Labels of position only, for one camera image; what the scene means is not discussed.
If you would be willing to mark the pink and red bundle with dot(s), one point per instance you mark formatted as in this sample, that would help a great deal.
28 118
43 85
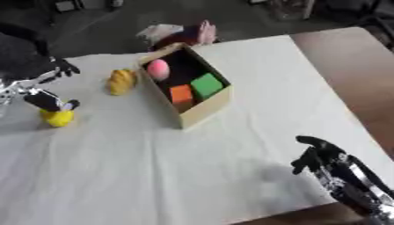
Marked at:
182 33

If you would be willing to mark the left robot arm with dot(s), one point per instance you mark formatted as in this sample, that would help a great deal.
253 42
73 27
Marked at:
18 55

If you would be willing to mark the green cube block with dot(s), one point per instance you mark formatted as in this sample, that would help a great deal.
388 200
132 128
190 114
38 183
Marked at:
207 85

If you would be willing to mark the yellow toy bread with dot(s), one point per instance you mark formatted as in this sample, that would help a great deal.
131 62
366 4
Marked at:
122 82

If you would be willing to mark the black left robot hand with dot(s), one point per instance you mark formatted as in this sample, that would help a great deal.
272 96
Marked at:
47 101

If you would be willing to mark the tan cardboard box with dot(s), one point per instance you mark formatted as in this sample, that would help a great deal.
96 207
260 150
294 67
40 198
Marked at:
205 111

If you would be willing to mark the pink toy egg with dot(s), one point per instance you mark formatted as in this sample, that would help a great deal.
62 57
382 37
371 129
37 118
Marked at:
158 69

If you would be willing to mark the dark chair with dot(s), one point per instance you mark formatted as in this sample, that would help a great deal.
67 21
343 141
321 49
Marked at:
378 26

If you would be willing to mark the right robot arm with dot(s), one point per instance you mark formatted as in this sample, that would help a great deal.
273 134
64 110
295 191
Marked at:
354 184

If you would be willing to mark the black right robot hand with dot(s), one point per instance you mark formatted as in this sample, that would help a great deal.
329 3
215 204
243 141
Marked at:
324 150

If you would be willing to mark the orange cube block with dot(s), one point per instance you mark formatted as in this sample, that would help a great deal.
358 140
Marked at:
181 93

